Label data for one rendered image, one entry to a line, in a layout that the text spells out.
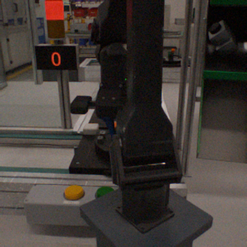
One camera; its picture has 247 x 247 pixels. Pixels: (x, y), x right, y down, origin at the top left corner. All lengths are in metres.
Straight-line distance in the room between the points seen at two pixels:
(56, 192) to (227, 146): 0.43
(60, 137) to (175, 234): 0.62
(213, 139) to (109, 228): 0.43
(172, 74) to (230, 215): 1.32
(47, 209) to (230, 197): 0.49
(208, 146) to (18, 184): 0.48
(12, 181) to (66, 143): 0.27
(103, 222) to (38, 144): 0.59
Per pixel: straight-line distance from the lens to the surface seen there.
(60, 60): 0.86
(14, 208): 0.78
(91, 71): 1.96
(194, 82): 0.79
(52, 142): 0.95
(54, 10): 0.85
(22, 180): 0.73
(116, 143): 0.38
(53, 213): 0.65
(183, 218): 0.44
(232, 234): 0.73
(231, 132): 0.77
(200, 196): 0.83
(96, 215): 0.44
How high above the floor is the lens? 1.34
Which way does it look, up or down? 23 degrees down
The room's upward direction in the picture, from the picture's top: straight up
